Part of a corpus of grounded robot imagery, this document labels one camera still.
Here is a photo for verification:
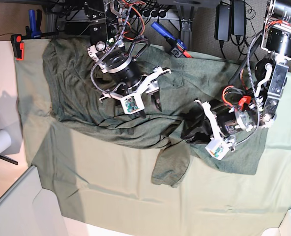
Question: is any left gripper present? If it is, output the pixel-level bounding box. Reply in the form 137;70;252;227
181;103;257;145

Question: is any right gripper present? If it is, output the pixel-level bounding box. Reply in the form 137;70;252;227
96;53;162;118

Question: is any green grey T-shirt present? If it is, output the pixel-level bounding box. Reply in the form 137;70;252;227
42;38;267;187

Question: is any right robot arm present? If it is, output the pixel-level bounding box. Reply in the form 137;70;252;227
84;0;165;117

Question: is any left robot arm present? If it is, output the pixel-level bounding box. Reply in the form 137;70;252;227
181;0;291;147

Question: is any blue orange bar clamp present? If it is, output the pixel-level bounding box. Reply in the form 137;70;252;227
151;22;191;58

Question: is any light green table cloth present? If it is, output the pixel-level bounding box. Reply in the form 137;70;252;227
15;39;291;236

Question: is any black power adapter left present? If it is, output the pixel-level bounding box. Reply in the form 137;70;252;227
214;4;230;42

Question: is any black power adapter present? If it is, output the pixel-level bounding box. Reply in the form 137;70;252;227
230;0;246;36
214;4;230;42

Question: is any black power adapter right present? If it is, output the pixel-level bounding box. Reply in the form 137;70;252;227
230;0;246;36

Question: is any blue orange corner clamp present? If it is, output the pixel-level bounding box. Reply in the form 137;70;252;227
10;9;62;61

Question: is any black tripod leg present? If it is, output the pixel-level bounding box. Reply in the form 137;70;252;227
0;155;18;165

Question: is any aluminium frame post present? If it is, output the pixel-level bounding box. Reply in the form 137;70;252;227
175;0;198;51

